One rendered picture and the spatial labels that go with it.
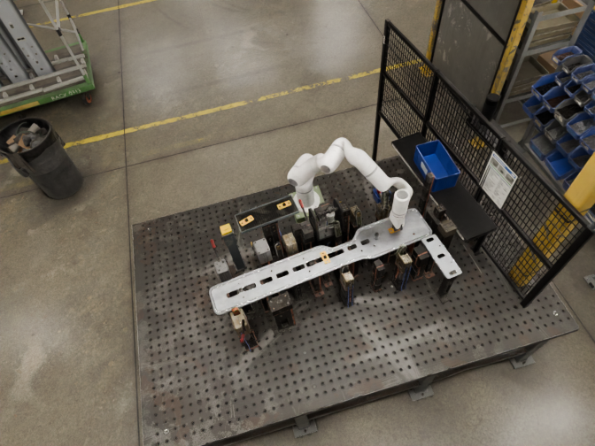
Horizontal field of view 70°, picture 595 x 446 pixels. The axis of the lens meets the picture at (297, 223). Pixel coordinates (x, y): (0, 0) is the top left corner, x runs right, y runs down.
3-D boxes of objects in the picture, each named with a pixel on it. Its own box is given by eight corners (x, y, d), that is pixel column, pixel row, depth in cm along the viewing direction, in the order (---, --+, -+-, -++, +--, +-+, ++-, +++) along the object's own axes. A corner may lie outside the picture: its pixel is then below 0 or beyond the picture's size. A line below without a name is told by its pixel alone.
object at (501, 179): (500, 211, 243) (519, 176, 218) (476, 184, 255) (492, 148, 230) (503, 211, 243) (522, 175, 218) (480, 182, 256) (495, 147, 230)
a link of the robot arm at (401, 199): (395, 200, 244) (390, 211, 240) (398, 185, 234) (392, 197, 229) (409, 204, 242) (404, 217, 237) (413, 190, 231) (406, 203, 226)
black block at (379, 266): (374, 296, 268) (377, 274, 244) (367, 281, 274) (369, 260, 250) (385, 291, 269) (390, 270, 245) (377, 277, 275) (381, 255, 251)
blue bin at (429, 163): (432, 192, 269) (436, 180, 258) (412, 158, 286) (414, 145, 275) (456, 186, 270) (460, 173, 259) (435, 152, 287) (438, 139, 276)
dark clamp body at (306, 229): (306, 268, 283) (302, 238, 251) (299, 253, 290) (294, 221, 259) (321, 263, 285) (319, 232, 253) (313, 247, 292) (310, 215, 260)
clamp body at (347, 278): (343, 311, 264) (343, 286, 236) (336, 294, 271) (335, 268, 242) (357, 304, 266) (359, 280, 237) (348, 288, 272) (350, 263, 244)
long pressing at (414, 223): (217, 321, 236) (216, 319, 235) (206, 288, 249) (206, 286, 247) (435, 234, 256) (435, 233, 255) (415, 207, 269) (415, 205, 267)
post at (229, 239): (236, 272, 285) (221, 237, 249) (233, 263, 290) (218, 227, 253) (247, 268, 287) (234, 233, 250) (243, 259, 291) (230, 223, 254)
